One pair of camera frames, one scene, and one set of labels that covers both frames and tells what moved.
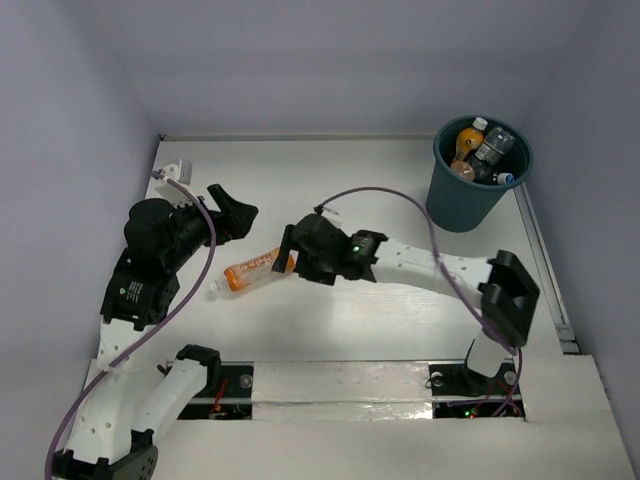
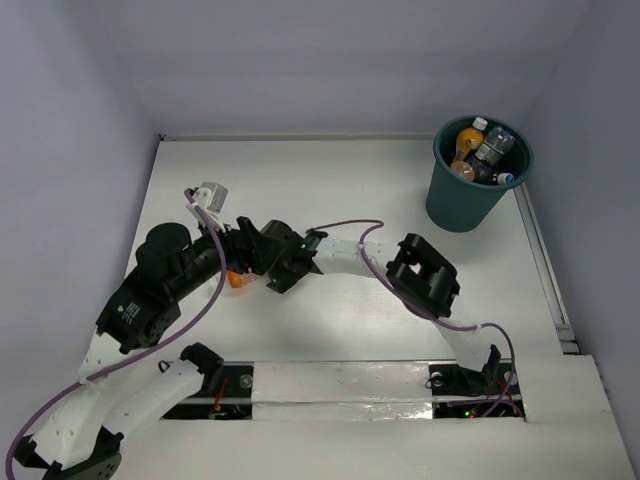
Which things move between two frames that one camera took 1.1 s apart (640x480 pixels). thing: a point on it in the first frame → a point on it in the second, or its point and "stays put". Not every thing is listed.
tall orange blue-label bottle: (470, 139) stays put
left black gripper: (218, 220) → (235, 250)
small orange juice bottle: (463, 170) stays put
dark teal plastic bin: (457, 205) stays put
